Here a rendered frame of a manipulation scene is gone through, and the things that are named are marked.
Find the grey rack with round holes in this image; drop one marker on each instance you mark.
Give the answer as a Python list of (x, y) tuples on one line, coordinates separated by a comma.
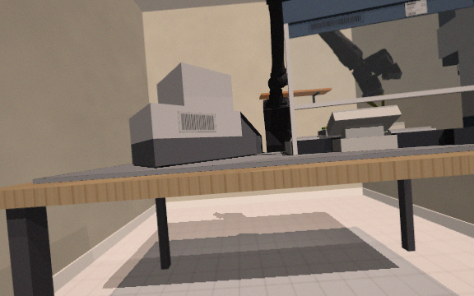
[(324, 132)]

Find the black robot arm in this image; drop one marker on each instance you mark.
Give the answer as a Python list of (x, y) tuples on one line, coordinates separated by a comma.
[(278, 76)]

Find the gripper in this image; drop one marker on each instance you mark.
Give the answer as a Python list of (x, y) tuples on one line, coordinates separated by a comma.
[(375, 105)]

